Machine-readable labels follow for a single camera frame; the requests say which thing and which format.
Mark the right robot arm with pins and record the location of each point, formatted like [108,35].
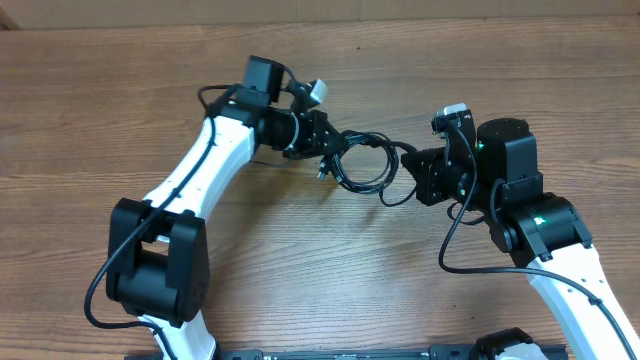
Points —
[493,169]

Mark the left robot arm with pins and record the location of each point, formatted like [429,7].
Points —
[158,263]

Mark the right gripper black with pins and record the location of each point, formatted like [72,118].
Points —
[428,176]

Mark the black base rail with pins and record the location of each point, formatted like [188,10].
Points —
[434,352]

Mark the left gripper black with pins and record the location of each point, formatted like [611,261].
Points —
[316,126]

